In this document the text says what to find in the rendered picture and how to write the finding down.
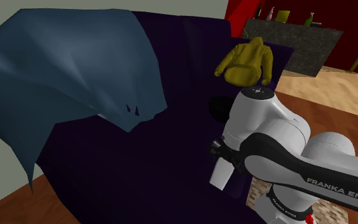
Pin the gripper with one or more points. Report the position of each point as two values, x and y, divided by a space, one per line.
228 152

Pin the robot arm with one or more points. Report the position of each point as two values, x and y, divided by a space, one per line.
259 118

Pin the white tapered block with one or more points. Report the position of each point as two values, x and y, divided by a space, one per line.
220 175

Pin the black round object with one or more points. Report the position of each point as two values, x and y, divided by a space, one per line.
219 108

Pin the yellow hoodie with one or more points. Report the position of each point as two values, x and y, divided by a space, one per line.
247 63

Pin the dark purple sofa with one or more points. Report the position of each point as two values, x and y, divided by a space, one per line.
135 170

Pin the dark stone counter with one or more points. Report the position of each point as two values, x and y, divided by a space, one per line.
296 46

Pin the blue blanket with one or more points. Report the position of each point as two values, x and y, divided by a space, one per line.
57 62

